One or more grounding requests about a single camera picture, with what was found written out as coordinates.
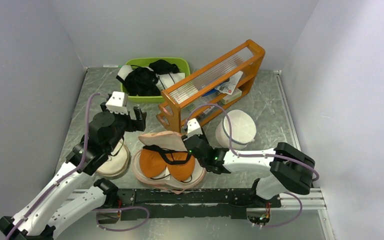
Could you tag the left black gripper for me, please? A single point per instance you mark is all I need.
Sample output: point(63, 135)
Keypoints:
point(133, 125)

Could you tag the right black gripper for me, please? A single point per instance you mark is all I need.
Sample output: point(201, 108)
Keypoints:
point(200, 137)

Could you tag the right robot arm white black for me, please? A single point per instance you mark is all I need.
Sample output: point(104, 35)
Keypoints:
point(288, 169)

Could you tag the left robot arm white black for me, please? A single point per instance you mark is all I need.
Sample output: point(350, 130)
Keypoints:
point(44, 218)

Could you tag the beige round laundry bag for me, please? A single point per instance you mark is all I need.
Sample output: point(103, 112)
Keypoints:
point(117, 161)

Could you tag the white cylindrical mesh laundry bag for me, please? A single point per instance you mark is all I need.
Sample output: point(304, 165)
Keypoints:
point(243, 130)

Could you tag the black garment in basin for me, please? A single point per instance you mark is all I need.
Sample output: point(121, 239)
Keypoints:
point(140, 81)

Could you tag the white garment in basin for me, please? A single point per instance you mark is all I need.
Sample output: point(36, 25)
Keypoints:
point(170, 80)

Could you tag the orange wooden shelf rack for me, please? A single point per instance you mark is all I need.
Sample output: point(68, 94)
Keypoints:
point(189, 97)

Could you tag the small box on shelf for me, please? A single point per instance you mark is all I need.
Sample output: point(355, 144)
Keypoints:
point(230, 97)

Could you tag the printed packet on shelf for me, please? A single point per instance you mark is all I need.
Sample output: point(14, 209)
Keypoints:
point(228, 86)

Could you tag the green plastic basin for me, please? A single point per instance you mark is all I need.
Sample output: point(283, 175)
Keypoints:
point(144, 78)

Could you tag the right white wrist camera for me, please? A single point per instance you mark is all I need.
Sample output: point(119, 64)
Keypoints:
point(193, 128)

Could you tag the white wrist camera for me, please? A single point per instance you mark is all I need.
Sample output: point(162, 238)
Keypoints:
point(193, 128)
point(117, 103)

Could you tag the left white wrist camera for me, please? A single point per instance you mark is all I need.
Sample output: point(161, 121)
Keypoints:
point(117, 103)

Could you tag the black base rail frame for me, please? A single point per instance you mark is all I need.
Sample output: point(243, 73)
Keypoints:
point(192, 203)

